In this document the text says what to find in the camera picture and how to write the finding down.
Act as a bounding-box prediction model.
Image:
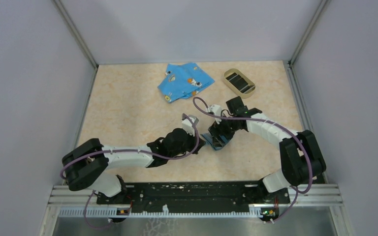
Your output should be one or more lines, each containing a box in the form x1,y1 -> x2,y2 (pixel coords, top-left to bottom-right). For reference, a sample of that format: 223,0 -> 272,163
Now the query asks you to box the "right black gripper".
208,112 -> 241,148

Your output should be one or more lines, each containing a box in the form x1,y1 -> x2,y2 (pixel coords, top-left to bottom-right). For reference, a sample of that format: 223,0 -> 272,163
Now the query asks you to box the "blue card holder wallet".
201,133 -> 232,150

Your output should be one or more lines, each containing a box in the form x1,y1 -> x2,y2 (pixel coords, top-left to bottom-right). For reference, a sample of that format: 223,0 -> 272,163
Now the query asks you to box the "beige oval card tray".
223,68 -> 256,98

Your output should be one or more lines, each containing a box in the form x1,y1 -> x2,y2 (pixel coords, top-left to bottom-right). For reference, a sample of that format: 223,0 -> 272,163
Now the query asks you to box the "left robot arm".
60,128 -> 206,204

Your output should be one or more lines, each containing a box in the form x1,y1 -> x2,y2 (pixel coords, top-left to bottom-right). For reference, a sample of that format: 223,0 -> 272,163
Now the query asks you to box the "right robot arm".
204,96 -> 326,203

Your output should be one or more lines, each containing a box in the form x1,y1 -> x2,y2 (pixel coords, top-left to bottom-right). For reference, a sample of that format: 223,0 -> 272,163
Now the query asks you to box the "blue printed cloth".
157,62 -> 215,103

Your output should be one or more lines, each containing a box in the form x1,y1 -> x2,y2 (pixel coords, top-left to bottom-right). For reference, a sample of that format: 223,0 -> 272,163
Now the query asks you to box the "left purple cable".
60,115 -> 200,230

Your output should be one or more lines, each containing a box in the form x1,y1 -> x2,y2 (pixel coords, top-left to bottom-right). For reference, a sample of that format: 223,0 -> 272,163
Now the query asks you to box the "purple cable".
192,96 -> 314,224
60,115 -> 200,230

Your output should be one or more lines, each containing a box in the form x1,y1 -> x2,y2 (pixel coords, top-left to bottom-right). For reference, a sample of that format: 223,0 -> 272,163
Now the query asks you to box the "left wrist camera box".
181,114 -> 199,136

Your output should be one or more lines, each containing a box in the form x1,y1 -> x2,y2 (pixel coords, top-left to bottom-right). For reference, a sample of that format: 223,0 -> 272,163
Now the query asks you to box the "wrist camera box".
181,114 -> 199,136
208,104 -> 222,124

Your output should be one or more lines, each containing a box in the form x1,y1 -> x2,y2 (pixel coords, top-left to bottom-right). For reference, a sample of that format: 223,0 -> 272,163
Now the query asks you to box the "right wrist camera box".
208,104 -> 222,124

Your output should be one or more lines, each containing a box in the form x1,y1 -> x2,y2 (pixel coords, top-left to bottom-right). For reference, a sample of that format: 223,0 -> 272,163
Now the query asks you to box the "black mounting base plate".
96,180 -> 290,213

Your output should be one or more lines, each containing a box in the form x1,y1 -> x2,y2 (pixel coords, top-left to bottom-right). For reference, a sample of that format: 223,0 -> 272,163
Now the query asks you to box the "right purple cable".
192,96 -> 314,224

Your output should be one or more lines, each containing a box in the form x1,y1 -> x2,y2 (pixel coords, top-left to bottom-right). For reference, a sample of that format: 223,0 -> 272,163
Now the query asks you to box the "aluminium frame rail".
48,182 -> 344,219

